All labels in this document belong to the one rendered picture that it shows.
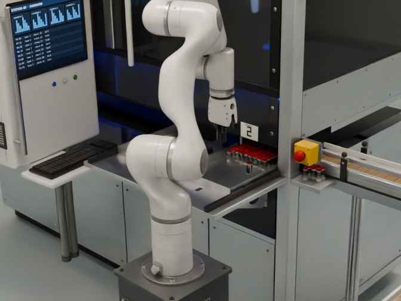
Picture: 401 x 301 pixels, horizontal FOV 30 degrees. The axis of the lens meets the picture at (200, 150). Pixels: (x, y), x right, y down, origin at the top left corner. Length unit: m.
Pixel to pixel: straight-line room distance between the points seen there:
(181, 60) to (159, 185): 0.36
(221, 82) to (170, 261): 0.66
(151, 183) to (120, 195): 1.47
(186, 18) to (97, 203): 1.84
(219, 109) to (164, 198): 0.55
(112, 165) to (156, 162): 0.89
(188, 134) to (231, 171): 0.82
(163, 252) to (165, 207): 0.15
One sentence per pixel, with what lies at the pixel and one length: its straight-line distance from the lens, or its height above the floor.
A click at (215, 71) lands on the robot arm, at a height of 1.34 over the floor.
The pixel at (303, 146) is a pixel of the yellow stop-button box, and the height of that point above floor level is 1.03.
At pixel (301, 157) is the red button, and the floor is 1.00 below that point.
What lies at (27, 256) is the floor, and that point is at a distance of 4.15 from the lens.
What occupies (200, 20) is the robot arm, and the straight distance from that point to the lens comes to 2.06.
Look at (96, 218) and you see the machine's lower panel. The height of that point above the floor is 0.30.
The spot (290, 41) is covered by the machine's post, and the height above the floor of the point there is 1.40.
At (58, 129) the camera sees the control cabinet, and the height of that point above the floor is 0.91.
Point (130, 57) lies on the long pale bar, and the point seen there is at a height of 1.22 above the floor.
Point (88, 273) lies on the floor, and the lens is 3.93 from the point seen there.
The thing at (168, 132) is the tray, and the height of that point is 0.89.
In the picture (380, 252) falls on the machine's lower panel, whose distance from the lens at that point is 3.65.
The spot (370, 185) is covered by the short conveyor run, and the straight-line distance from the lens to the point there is 2.73.
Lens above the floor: 2.06
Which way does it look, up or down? 23 degrees down
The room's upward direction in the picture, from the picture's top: 1 degrees counter-clockwise
